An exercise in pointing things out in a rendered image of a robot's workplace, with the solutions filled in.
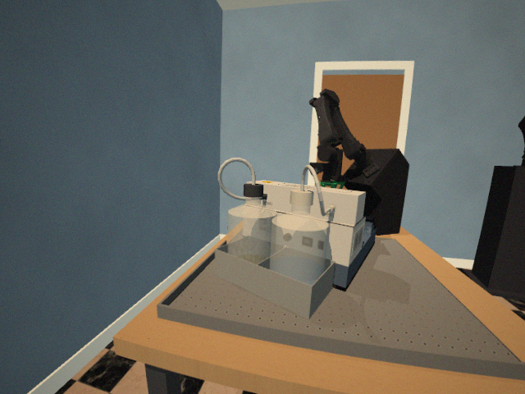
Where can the clear plastic bottle with black cap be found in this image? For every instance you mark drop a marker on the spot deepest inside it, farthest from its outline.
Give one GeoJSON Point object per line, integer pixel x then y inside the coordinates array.
{"type": "Point", "coordinates": [250, 227]}

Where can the clear plastic bottle with beige cap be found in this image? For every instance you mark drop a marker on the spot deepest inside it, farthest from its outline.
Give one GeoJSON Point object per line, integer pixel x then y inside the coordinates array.
{"type": "Point", "coordinates": [299, 241]}

